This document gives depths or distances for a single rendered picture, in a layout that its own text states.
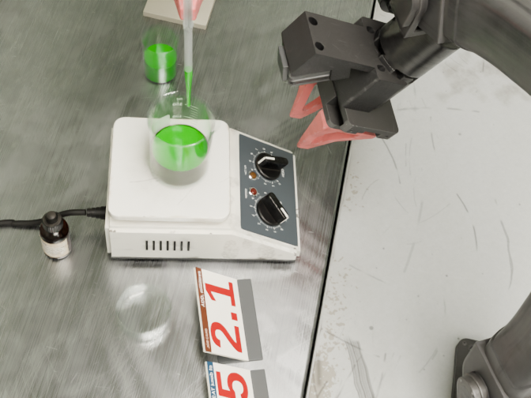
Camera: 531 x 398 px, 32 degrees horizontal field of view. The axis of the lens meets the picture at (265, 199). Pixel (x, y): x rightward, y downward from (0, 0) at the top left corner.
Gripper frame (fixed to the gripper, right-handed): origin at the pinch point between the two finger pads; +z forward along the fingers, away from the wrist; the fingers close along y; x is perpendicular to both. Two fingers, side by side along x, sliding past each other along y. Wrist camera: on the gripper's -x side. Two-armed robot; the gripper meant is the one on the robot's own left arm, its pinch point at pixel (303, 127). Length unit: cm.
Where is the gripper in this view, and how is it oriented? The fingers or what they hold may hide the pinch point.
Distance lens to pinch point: 92.6
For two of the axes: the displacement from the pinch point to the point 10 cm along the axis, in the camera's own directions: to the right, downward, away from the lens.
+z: -5.8, 4.2, 7.0
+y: 2.0, 9.1, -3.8
